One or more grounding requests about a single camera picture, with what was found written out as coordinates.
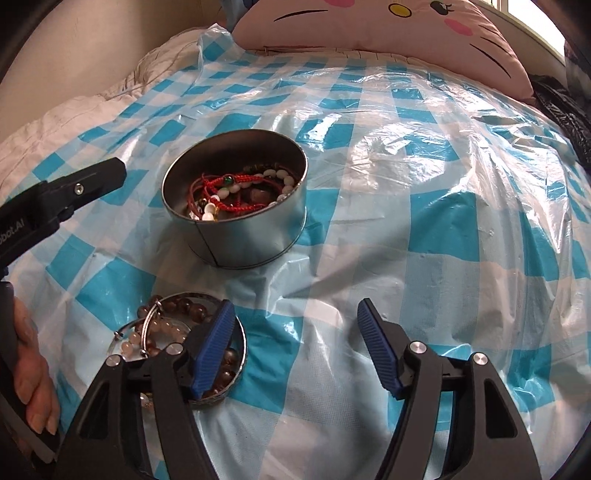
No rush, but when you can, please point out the window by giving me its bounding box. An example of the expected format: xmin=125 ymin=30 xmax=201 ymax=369
xmin=489 ymin=0 xmax=570 ymax=61

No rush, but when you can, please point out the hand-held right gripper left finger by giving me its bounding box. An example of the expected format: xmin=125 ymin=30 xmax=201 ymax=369
xmin=55 ymin=299 xmax=236 ymax=480

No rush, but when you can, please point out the white bead bracelet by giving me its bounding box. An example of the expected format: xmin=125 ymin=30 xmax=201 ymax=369
xmin=189 ymin=168 xmax=297 ymax=222

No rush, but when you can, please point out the whale print curtain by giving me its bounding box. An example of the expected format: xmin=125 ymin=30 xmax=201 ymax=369
xmin=219 ymin=0 xmax=257 ymax=19

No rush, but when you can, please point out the round metal tin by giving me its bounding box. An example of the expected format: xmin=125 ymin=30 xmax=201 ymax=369
xmin=161 ymin=130 xmax=308 ymax=268

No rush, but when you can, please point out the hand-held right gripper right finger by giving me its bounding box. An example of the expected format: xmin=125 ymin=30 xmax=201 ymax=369
xmin=358 ymin=298 xmax=543 ymax=480

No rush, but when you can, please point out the person's left hand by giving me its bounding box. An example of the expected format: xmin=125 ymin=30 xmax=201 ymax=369
xmin=14 ymin=295 xmax=62 ymax=435

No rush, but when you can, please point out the blue checked plastic sheet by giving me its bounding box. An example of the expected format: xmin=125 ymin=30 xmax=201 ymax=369
xmin=9 ymin=23 xmax=591 ymax=480

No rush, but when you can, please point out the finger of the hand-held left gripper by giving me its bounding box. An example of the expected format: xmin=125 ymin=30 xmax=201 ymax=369
xmin=39 ymin=157 xmax=127 ymax=217

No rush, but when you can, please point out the black puffer jacket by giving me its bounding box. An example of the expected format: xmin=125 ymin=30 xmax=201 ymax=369
xmin=533 ymin=74 xmax=591 ymax=160

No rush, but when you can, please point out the red cord bracelet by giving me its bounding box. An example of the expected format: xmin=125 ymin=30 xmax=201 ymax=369
xmin=187 ymin=171 xmax=282 ymax=219

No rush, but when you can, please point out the pile of bead bracelets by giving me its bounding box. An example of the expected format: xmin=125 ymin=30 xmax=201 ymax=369
xmin=114 ymin=292 xmax=247 ymax=409

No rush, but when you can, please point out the white quilt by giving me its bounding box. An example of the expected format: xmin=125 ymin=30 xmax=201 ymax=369
xmin=0 ymin=37 xmax=204 ymax=185

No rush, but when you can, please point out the pale pink bead bracelet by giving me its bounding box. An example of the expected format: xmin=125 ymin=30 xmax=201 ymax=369
xmin=121 ymin=322 xmax=186 ymax=357

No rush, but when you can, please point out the pink cat face pillow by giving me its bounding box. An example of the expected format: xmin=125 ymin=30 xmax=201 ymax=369
xmin=231 ymin=0 xmax=536 ymax=100

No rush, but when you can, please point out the brown bead bracelet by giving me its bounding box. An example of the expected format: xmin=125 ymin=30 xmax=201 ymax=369
xmin=150 ymin=295 xmax=241 ymax=398

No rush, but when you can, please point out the thin silver bangle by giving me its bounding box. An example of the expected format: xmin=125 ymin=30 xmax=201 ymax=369
xmin=137 ymin=298 xmax=168 ymax=357

